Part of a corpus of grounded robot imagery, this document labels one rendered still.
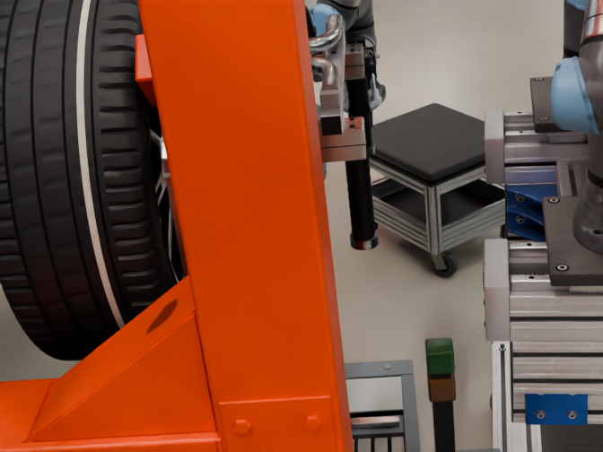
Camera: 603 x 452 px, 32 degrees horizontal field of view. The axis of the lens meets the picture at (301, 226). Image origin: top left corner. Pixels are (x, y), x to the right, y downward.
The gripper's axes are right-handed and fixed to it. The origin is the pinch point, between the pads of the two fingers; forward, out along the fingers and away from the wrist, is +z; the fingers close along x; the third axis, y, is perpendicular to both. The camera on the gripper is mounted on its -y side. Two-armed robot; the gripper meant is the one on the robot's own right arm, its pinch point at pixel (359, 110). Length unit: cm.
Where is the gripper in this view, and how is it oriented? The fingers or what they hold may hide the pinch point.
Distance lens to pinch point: 187.2
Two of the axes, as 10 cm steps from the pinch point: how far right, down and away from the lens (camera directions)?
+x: 9.9, -0.8, -0.9
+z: -0.4, 4.7, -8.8
